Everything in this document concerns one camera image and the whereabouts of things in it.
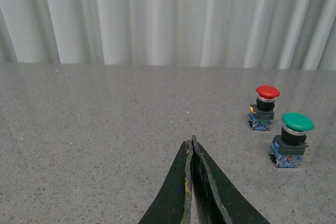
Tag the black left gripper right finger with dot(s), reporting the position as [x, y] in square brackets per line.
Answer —
[217, 199]

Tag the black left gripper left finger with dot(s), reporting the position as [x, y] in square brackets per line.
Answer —
[173, 202]

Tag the green mushroom push button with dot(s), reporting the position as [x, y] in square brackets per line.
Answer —
[287, 149]

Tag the red mushroom push button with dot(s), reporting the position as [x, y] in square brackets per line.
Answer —
[262, 112]

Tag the white pleated curtain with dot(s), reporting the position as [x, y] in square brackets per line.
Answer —
[280, 34]

